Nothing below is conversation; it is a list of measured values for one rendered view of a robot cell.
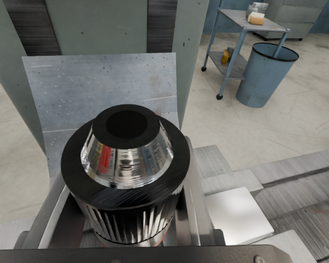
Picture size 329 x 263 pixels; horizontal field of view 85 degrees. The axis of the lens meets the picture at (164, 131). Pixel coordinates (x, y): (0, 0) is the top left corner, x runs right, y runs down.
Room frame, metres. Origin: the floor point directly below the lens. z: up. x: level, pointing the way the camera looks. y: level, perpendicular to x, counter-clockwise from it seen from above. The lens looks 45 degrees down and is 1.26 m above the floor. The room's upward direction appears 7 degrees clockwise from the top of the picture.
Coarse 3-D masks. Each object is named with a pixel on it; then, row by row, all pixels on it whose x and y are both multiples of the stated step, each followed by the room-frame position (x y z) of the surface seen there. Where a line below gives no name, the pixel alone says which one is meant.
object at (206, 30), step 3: (222, 0) 3.99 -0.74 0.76; (222, 3) 3.99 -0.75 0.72; (219, 6) 4.00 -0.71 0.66; (219, 15) 3.99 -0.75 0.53; (204, 27) 4.29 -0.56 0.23; (216, 27) 3.99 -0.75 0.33; (204, 30) 4.06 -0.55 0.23; (207, 30) 4.09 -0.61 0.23; (210, 30) 4.12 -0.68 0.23; (213, 39) 3.99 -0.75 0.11
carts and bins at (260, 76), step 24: (216, 24) 2.71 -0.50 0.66; (240, 24) 2.08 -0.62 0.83; (264, 24) 2.20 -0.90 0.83; (240, 48) 2.80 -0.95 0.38; (264, 48) 2.30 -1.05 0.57; (240, 72) 2.16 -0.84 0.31; (264, 72) 1.88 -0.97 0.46; (216, 96) 1.97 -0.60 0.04; (240, 96) 2.00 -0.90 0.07; (264, 96) 1.88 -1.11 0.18
